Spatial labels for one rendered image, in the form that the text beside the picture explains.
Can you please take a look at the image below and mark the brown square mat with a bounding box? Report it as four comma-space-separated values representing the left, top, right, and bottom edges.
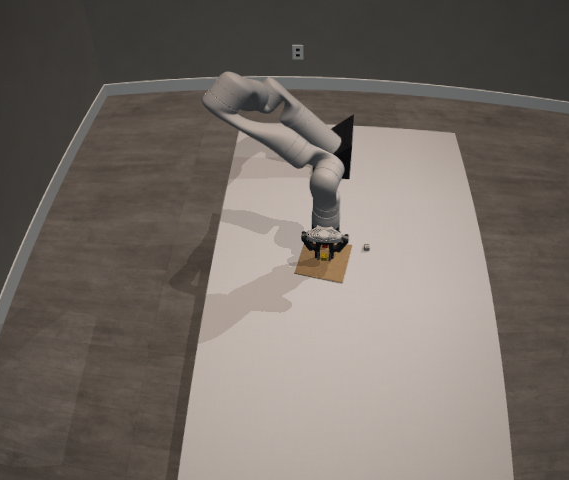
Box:
295, 244, 352, 283

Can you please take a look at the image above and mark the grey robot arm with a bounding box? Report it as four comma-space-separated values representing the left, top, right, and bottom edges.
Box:
202, 72, 345, 243

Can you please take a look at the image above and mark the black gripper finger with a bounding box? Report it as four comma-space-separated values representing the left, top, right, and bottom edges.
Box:
301, 231, 322, 260
328, 234, 349, 261

